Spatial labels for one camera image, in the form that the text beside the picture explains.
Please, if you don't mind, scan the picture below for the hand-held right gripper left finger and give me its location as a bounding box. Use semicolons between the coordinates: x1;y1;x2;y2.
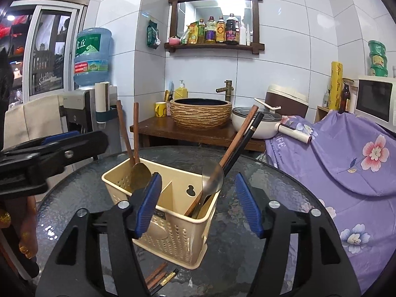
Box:
35;172;163;297

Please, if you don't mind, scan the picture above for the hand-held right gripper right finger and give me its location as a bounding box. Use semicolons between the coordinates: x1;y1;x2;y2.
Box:
234;173;362;297

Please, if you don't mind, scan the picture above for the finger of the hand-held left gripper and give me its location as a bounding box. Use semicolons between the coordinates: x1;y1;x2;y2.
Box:
0;130;109;177
0;174;49;197

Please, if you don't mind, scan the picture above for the metal spoon with wooden handle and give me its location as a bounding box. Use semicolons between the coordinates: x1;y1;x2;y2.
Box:
128;102;153;193
185;104;259;217

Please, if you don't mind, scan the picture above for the small metal spoon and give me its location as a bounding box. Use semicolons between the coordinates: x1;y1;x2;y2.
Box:
191;162;225;219

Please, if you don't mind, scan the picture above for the cream plastic utensil holder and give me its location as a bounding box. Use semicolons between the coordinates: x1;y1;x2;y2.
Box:
101;158;221;270

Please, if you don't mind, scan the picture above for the black chopstick with gold band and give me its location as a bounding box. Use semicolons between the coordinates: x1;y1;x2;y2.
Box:
148;269;179;297

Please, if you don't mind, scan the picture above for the grey water dispenser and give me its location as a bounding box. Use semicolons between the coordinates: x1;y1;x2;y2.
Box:
59;86;119;161

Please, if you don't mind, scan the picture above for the beige cloth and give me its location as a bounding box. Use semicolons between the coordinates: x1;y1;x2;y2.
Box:
4;95;67;153

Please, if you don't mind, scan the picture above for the white cup dispenser tube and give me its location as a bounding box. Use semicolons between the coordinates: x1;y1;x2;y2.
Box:
94;81;124;130

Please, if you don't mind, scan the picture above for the aluminium sliding window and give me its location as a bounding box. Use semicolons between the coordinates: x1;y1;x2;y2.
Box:
23;0;89;103

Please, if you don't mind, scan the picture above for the purple floral cloth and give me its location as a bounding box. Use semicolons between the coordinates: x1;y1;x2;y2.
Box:
264;110;396;295

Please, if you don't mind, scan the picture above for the dark wooden counter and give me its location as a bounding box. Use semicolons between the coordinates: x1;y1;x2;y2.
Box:
129;116;267;153

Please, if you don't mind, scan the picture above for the white electric frying pan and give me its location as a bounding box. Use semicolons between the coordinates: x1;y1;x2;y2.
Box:
231;105;298;139

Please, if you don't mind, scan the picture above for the white lint roller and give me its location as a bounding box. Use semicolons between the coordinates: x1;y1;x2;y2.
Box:
278;123;313;145

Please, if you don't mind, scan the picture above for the yellow cup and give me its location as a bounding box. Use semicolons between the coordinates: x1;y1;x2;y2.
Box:
154;101;168;118

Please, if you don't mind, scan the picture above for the blue water jug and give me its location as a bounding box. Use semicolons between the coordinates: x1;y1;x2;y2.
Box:
73;27;113;89

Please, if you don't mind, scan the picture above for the woven pattern basin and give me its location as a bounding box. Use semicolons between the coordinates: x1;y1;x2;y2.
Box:
169;98;233;130

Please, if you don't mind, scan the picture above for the brown white rice cooker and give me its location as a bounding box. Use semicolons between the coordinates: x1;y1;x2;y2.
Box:
265;84;309;119

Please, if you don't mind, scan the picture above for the small wooden box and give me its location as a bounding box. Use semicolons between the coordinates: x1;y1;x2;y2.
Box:
315;105;330;124

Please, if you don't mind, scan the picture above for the yellow soap dispenser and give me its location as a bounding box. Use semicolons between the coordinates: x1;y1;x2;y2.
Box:
174;79;189;100

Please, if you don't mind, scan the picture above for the bronze faucet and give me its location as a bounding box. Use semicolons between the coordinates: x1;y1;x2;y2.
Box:
215;79;233;102

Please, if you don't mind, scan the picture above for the brown glass bottle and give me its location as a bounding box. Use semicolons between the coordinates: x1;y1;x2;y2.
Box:
338;82;352;114

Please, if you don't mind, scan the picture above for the yellow wrap roll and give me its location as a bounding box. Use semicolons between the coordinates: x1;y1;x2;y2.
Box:
330;61;344;111

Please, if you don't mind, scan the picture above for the wooden framed mirror shelf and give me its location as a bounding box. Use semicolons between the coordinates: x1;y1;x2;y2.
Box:
164;0;266;55

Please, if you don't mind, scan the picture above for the yellow green snack packet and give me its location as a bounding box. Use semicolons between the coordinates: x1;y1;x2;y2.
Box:
180;21;199;45

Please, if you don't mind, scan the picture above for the white microwave oven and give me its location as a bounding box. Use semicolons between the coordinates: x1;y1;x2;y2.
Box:
354;74;396;131

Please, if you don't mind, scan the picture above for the purple label bottle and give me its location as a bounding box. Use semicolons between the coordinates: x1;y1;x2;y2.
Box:
205;16;217;44

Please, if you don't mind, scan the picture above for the dark soy sauce bottle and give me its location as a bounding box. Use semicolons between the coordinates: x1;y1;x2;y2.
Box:
224;13;240;45

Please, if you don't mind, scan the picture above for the brown sauce bottle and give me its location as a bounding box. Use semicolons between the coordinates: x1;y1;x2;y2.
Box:
216;15;226;43

